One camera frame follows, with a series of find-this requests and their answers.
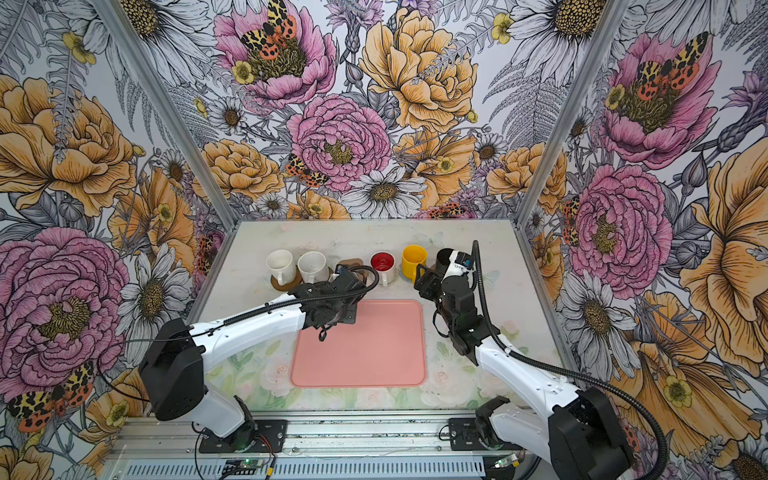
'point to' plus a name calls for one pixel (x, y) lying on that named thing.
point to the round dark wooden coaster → (297, 280)
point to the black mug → (442, 260)
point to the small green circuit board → (246, 466)
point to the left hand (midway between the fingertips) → (341, 315)
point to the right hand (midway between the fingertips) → (425, 277)
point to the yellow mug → (413, 255)
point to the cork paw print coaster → (353, 263)
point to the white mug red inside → (385, 264)
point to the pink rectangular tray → (384, 348)
